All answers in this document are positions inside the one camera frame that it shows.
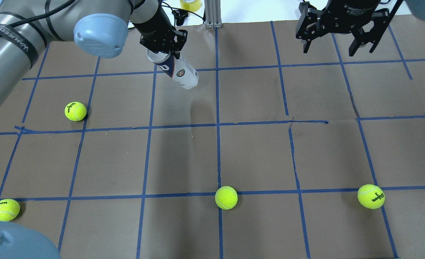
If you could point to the tennis ball lower left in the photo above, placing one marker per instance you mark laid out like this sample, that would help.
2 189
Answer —
9 209

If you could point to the tennis ball upper left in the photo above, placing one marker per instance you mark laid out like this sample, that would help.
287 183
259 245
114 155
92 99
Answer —
75 111

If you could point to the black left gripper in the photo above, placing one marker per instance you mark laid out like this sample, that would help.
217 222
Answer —
153 24

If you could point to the tennis ball lower right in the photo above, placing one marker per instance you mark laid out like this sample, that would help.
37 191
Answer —
371 196

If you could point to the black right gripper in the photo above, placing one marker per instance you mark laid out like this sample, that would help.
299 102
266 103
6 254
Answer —
350 8

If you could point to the tennis ball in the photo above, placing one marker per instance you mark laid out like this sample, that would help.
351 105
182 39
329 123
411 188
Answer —
9 209
75 111
371 196
226 198

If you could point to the tennis ball centre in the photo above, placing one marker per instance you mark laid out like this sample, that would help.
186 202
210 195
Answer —
226 198

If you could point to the yellow tape roll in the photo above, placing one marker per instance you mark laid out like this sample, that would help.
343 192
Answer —
191 5

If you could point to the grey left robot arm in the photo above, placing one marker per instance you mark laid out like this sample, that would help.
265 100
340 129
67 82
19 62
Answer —
27 27

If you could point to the aluminium frame post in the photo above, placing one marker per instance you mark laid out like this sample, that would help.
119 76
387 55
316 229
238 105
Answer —
212 12

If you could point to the clear tennis ball can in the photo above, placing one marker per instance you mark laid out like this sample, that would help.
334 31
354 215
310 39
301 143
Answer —
178 69

